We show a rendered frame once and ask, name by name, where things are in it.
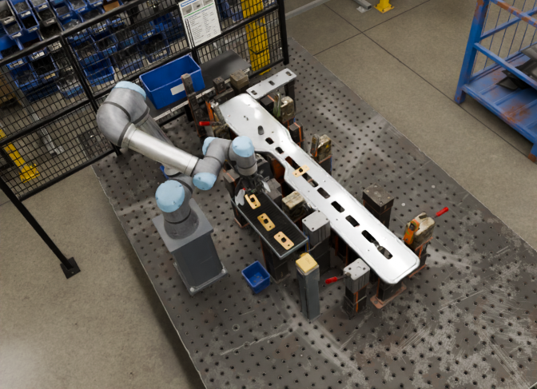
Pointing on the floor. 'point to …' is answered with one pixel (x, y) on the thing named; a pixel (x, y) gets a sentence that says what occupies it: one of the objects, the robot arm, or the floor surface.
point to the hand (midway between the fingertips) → (252, 196)
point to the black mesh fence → (69, 267)
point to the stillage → (503, 73)
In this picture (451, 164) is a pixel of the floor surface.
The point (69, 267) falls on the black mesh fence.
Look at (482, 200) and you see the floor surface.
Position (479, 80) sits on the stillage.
